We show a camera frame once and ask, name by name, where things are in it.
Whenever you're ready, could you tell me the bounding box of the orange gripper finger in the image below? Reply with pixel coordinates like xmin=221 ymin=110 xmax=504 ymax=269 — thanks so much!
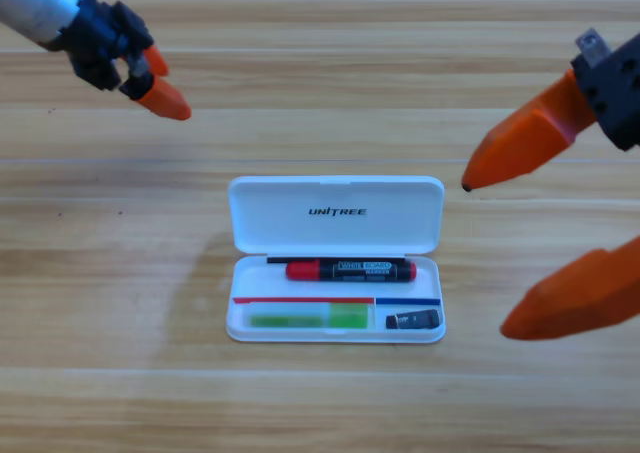
xmin=499 ymin=235 xmax=640 ymax=342

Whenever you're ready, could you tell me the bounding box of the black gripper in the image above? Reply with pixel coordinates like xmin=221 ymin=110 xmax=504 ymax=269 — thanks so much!
xmin=460 ymin=27 xmax=640 ymax=193
xmin=49 ymin=0 xmax=193 ymax=122

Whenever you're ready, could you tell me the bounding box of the white Unitree pencil case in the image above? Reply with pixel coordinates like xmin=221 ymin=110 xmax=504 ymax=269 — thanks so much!
xmin=225 ymin=174 xmax=446 ymax=345

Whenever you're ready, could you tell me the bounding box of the green and white highlighter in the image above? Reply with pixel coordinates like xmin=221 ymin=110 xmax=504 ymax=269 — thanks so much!
xmin=248 ymin=302 xmax=372 ymax=331

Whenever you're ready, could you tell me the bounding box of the black eraser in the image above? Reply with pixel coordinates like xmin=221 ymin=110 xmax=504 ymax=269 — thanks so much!
xmin=385 ymin=309 xmax=441 ymax=331

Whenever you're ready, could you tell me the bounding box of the red and black whiteboard marker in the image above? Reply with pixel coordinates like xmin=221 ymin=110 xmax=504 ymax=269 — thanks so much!
xmin=285 ymin=257 xmax=418 ymax=284

